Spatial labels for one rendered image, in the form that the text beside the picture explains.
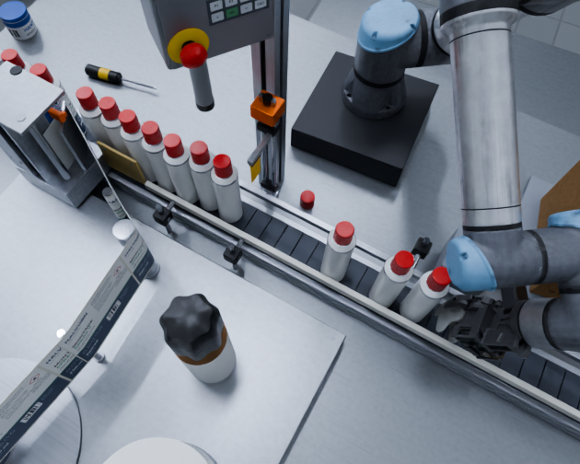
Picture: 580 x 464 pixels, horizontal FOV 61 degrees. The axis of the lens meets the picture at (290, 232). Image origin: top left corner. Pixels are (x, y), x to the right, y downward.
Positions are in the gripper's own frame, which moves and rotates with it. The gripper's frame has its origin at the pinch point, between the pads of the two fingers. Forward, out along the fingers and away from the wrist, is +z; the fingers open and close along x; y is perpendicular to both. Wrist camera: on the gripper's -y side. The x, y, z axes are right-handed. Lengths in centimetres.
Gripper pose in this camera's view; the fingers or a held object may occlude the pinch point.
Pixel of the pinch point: (442, 311)
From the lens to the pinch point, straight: 99.1
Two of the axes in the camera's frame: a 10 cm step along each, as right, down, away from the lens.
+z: -4.6, 1.4, 8.8
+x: 7.4, 6.1, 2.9
